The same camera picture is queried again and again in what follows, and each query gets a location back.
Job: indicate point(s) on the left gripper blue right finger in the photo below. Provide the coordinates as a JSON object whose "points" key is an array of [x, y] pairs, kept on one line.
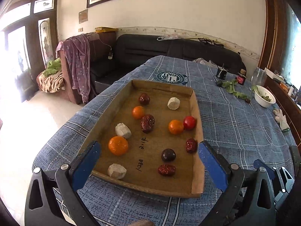
{"points": [[247, 197]]}

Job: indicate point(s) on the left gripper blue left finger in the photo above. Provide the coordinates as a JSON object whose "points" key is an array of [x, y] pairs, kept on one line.
{"points": [[42, 207]]}

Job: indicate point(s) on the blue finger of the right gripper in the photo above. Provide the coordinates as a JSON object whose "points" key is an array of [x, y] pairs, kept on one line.
{"points": [[271, 172]]}

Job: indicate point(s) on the large orange tangerine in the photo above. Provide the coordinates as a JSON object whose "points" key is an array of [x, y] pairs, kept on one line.
{"points": [[118, 145]]}

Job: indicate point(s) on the dark purple plum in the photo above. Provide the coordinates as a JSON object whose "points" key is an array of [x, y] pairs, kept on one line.
{"points": [[168, 155]]}

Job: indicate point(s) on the blue plaid tablecloth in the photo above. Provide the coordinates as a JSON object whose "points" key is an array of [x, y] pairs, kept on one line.
{"points": [[239, 131]]}

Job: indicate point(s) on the white knit work glove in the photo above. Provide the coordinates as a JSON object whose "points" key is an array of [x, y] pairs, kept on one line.
{"points": [[280, 118]]}

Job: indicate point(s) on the red tomato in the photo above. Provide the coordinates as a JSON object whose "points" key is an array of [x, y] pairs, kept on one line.
{"points": [[189, 123]]}

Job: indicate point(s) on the white plastic bowl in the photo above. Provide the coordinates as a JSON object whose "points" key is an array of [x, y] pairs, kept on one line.
{"points": [[263, 96]]}

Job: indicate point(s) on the brown cardboard tray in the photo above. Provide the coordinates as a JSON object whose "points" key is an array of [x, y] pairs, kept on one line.
{"points": [[144, 153]]}

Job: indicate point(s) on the green leafy vegetable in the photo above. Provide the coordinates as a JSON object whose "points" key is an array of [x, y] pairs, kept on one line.
{"points": [[230, 88]]}

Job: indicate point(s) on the clear glass jar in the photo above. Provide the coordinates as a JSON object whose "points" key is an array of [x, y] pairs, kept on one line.
{"points": [[258, 78]]}

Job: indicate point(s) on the dark red jujube date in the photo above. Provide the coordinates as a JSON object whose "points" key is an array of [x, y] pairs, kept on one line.
{"points": [[144, 99]]}

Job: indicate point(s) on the brown patterned blanket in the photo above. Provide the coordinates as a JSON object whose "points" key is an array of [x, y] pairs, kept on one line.
{"points": [[51, 83]]}

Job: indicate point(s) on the red labelled jar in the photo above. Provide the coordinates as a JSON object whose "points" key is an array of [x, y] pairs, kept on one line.
{"points": [[241, 77]]}

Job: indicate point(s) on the small black device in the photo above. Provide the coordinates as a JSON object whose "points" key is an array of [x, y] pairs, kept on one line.
{"points": [[221, 72]]}

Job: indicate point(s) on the green cloth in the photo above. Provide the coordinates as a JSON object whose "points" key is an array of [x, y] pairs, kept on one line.
{"points": [[53, 67]]}

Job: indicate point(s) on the purple floral cloth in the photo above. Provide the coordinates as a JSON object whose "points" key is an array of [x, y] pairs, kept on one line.
{"points": [[74, 53]]}

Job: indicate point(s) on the brown armchair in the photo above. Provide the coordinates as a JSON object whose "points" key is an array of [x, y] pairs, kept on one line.
{"points": [[101, 50]]}

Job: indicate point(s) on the black leather sofa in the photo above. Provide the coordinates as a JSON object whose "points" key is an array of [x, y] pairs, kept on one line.
{"points": [[112, 58]]}

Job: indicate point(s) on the wooden door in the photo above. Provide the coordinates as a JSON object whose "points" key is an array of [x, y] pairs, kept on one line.
{"points": [[30, 37]]}

